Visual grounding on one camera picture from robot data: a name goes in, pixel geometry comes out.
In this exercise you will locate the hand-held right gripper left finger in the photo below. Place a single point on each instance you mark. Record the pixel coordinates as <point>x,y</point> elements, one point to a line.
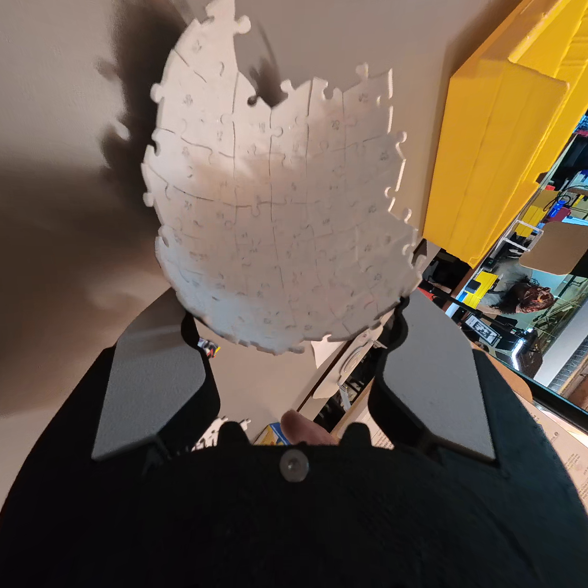
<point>147,390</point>

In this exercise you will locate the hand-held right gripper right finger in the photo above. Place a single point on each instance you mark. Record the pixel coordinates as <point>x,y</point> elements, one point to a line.
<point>436,390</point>

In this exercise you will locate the colourful cartoon puzzle ball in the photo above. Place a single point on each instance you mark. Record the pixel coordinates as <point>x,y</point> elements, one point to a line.
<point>275,206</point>

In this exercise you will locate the colourful loose puzzle piece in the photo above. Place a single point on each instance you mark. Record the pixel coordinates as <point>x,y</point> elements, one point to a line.
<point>209,350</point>

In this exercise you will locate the pile of white puzzle pieces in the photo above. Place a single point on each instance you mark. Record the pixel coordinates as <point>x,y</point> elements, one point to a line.
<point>216,432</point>

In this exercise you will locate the person's right hand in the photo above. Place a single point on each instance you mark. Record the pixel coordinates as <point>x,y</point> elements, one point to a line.
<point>303,429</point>

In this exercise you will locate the black white printed tag board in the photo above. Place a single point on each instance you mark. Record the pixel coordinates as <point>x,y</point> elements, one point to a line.
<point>482,330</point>

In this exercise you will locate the blue and yellow box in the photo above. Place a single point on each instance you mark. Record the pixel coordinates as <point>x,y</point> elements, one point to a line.
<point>271,434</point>

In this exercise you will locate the brown board with paper sheet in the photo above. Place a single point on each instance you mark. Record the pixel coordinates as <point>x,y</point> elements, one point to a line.
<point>565,450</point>

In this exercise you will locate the brown rounded panel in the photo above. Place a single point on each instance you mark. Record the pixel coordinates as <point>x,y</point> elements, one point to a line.
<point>556,248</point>

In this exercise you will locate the yellow plastic bin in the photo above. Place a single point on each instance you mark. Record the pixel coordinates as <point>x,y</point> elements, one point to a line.
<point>482,160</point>
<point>565,55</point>

